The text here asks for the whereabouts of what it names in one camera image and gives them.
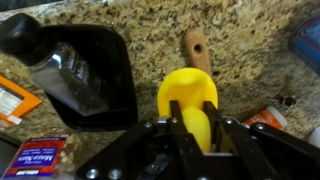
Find orange packet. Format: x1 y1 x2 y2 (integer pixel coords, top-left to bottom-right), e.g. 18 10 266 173
0 76 42 127

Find blue drink can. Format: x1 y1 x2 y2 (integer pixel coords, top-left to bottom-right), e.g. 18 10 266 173
289 13 320 74

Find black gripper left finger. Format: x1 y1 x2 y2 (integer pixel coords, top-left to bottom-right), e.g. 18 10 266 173
166 100 202 180

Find black plastic tray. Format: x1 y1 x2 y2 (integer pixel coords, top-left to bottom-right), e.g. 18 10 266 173
43 24 138 131

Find orange white tube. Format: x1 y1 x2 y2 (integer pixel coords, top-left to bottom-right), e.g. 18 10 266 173
244 106 288 129

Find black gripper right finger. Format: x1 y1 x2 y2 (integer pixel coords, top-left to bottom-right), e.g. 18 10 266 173
203 101 277 180

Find black capped pepper grinder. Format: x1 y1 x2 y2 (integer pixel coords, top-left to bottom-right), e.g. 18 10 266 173
0 13 109 116

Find wooden utensil handle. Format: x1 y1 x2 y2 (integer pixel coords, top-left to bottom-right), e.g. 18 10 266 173
184 28 211 75

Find yellow rubber duck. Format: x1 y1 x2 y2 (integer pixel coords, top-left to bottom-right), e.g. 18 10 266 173
157 68 219 153

